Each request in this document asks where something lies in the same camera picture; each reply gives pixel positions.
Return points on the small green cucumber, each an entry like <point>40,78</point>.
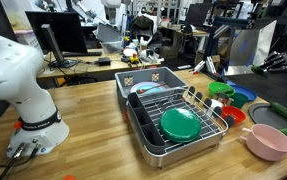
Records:
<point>258,70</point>

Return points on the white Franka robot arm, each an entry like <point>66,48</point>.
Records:
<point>16,76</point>

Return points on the grey round tray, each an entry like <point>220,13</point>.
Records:
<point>266,115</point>

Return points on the light green bowl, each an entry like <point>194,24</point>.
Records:
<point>219,87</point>

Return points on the small red bowl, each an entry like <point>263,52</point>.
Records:
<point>234,114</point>

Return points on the silver reflective panel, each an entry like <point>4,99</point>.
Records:
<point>249,50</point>

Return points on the blue plate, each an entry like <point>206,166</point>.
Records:
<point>248,92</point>

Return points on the thick dark green cucumber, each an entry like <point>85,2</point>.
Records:
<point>286,112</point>

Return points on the shiny metal cup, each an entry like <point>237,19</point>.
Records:
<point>221,97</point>

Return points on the black background monitor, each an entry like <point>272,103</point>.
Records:
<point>198,14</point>

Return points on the green plate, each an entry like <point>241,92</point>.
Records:
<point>180,125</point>

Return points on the red utensil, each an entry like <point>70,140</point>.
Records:
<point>151,88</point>

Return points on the lavender plate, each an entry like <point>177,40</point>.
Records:
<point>143,86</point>

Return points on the grey plastic tub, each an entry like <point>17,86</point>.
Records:
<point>139,75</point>

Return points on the black backpack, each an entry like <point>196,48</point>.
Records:
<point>141,24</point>

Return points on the yellow toy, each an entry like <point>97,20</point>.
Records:
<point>134,59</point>

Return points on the clear plastic bin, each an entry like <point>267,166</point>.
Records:
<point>112,46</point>

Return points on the black power adapter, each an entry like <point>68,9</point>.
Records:
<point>104,61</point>

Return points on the wooden desk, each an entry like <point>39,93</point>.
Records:
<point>93,68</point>

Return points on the black keyboard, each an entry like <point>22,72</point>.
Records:
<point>83,53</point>

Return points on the black computer monitor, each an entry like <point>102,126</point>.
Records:
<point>66,31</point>

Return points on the grey monitor stand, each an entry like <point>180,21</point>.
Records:
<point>52,43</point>

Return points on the orange cup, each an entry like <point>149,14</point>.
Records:
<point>69,177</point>

